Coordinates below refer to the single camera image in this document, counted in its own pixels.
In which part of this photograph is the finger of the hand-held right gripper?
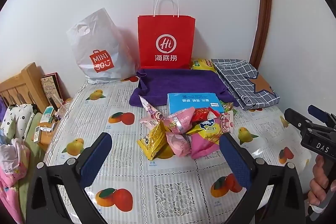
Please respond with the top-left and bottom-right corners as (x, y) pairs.
(308, 104), (336, 128)
(284, 107), (314, 136)

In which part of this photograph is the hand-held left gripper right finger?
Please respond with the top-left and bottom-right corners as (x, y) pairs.
(219, 132), (306, 224)

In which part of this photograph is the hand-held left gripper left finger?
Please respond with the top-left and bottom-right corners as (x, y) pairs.
(25, 132), (113, 224)

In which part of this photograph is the pink yellow chip packet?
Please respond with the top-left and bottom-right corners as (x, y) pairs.
(186, 119), (229, 159)

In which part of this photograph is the small pink candy packet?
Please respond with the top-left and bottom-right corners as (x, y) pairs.
(219, 110), (235, 133)

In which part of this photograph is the yellow snack packet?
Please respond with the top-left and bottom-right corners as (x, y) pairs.
(137, 120), (169, 164)

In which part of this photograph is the pale pink snack packet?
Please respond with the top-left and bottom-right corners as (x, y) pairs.
(165, 132), (194, 158)

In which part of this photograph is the pink packet silver band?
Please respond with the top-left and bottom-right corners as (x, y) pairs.
(165, 107), (196, 134)

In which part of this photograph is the pink pointed snack packet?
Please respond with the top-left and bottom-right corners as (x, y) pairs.
(139, 95), (168, 130)

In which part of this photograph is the person's right hand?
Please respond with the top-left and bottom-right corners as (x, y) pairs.
(308, 154), (336, 208)

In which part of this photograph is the fruit print tablecloth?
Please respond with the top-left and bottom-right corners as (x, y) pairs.
(25, 74), (313, 224)

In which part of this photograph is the wooden nightstand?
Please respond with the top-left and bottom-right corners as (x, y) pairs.
(31, 97), (74, 151)

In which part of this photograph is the red snack packet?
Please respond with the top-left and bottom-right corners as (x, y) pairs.
(194, 107), (221, 123)

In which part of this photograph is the green white small box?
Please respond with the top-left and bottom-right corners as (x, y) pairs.
(41, 106), (55, 124)

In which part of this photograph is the grey checked cloth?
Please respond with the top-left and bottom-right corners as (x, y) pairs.
(211, 58), (280, 111)

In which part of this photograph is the blue tissue pack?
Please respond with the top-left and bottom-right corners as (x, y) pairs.
(167, 92), (224, 115)

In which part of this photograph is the patterned book box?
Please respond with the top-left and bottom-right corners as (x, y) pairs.
(40, 72), (64, 109)

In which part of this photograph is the pink bedding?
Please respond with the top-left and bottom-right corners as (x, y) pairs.
(0, 137), (30, 224)

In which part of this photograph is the white spotted pillow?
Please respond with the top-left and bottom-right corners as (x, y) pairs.
(0, 104), (36, 141)

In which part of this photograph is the purple towel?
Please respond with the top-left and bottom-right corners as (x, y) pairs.
(129, 68), (238, 107)

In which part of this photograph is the large yellow chip bag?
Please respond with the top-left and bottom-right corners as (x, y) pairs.
(190, 59), (218, 72)

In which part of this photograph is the wooden headboard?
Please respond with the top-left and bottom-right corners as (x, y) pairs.
(0, 63), (46, 109)

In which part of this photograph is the white plastic bag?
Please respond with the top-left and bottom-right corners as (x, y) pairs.
(66, 7), (141, 85)

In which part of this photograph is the red paper bag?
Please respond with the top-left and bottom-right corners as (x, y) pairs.
(137, 0), (196, 69)

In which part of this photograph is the wooden door frame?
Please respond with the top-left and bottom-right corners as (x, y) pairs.
(249, 0), (273, 67)

